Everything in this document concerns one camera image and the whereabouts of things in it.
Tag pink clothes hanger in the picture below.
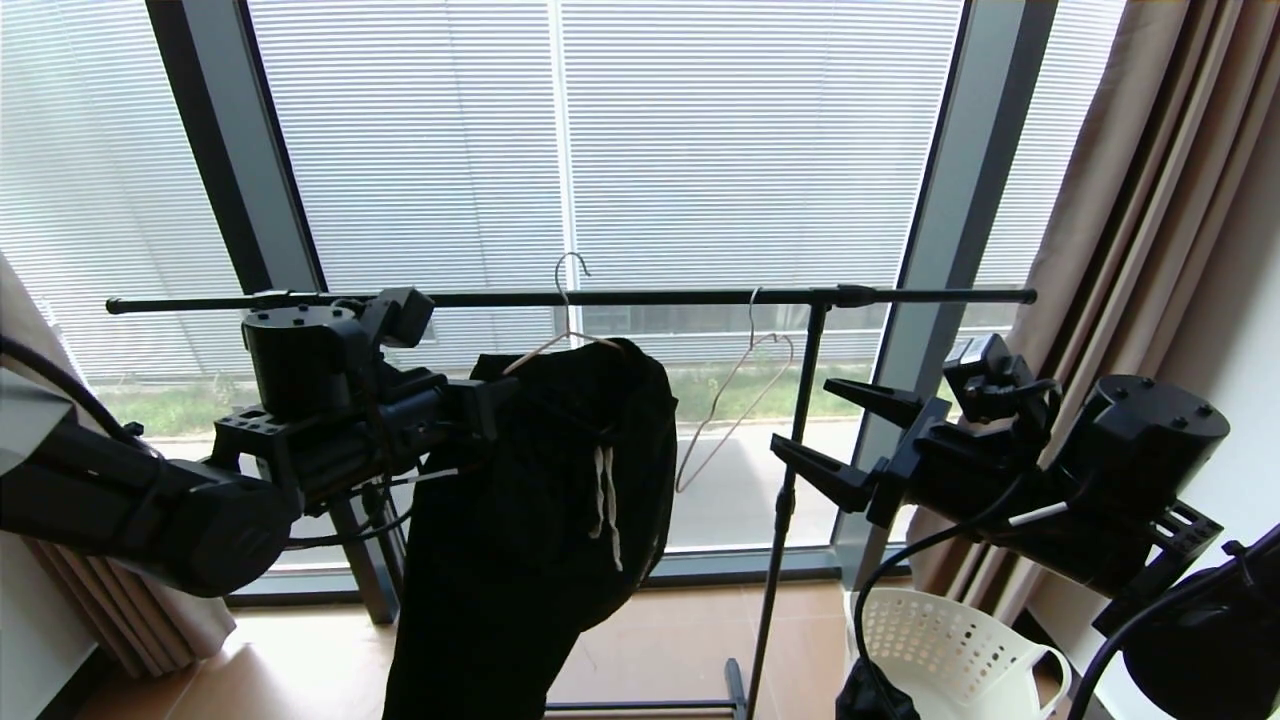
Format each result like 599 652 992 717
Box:
675 288 796 494
502 252 626 377

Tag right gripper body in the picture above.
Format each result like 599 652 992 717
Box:
866 397 1156 598

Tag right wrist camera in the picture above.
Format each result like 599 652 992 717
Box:
942 333 1063 441

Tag black clothes rack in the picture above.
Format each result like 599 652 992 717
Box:
105 285 1038 720

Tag white laundry basket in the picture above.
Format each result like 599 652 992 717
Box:
845 587 1073 720

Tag black shorts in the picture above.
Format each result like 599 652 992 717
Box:
383 338 679 720

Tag window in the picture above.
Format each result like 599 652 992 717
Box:
0 0 1126 601

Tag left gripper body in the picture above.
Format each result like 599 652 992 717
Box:
295 375 513 503

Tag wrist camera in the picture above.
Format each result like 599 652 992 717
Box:
360 287 436 351
942 333 1063 441

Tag black cable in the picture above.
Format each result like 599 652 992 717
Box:
853 470 1031 720
283 480 416 553

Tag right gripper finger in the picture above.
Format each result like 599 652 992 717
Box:
823 378 926 431
770 433 891 516

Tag brown curtain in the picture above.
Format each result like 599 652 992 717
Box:
0 255 236 681
905 0 1280 641

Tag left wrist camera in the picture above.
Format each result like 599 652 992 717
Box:
360 287 436 351

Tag black garment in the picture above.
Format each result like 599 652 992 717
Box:
835 655 921 720

